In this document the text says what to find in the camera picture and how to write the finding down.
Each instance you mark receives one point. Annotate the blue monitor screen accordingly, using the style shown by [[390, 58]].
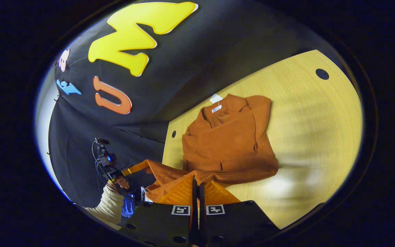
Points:
[[128, 207]]

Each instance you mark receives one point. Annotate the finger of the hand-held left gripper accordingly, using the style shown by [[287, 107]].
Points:
[[135, 168]]

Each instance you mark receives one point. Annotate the black backdrop cloth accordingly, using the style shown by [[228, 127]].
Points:
[[201, 51]]

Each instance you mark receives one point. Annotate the orange button jacket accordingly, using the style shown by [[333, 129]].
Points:
[[228, 144]]

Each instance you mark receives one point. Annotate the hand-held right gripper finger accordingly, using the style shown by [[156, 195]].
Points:
[[202, 212], [194, 212]]

